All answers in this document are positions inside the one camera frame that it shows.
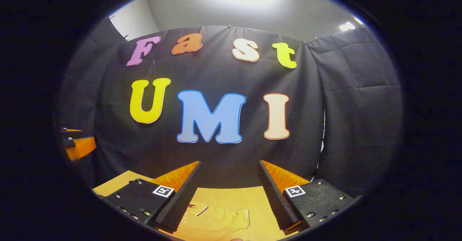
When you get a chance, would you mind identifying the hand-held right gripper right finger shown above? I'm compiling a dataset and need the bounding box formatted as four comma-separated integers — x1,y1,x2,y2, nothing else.
258,160,356,236

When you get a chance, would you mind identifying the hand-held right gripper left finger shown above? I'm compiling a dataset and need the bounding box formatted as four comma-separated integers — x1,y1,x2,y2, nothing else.
97,161,202,234

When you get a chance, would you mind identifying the black backdrop cloth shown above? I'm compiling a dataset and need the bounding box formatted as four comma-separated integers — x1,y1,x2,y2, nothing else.
54,17,403,198

